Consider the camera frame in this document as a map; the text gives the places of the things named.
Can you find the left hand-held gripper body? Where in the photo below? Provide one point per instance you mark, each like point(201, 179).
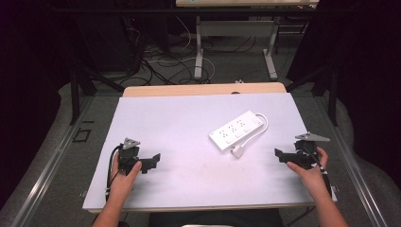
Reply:
point(127, 156)

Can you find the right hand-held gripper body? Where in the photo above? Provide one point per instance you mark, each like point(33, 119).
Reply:
point(305, 154)

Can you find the person's right hand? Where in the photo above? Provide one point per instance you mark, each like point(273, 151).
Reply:
point(313, 179)

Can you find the person's left hand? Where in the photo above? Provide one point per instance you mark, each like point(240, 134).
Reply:
point(121, 186)

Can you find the white table mat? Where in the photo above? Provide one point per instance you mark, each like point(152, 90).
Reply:
point(189, 142)

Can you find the white power plug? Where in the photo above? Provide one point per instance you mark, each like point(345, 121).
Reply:
point(237, 152)

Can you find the white power strip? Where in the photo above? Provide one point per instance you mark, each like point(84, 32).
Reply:
point(236, 130)

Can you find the black metal stand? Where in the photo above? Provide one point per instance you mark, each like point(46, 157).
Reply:
point(75, 94)
point(331, 94)

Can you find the wooden table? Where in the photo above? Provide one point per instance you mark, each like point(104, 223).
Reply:
point(189, 90)

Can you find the person's dark clothing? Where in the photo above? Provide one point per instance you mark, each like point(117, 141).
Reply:
point(217, 217)

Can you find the dark curtain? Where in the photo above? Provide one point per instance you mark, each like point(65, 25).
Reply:
point(28, 63)
point(369, 63)

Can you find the black computer tower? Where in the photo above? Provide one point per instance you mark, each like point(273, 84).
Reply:
point(104, 41)

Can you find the white-legged desk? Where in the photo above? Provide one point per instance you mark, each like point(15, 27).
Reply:
point(236, 28)

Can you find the metal floor rail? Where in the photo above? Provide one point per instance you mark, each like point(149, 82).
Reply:
point(353, 164)
point(47, 170)

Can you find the black floor socket frame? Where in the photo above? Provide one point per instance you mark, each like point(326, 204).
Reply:
point(82, 135)

